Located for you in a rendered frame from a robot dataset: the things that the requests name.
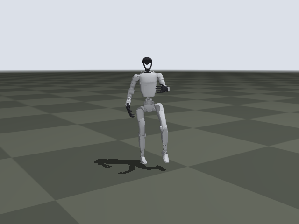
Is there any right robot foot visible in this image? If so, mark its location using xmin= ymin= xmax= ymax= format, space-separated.
xmin=140 ymin=156 xmax=147 ymax=164

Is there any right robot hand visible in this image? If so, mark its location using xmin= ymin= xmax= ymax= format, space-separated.
xmin=126 ymin=103 xmax=134 ymax=118

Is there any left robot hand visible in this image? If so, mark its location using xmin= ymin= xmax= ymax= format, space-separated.
xmin=156 ymin=84 xmax=168 ymax=93

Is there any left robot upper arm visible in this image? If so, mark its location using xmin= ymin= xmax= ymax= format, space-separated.
xmin=156 ymin=73 xmax=166 ymax=86

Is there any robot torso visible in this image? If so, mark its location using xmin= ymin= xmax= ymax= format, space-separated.
xmin=139 ymin=71 xmax=157 ymax=112

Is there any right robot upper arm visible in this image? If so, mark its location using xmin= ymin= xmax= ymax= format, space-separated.
xmin=129 ymin=74 xmax=140 ymax=94

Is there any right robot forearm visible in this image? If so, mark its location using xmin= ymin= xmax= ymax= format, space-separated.
xmin=125 ymin=88 xmax=132 ymax=106

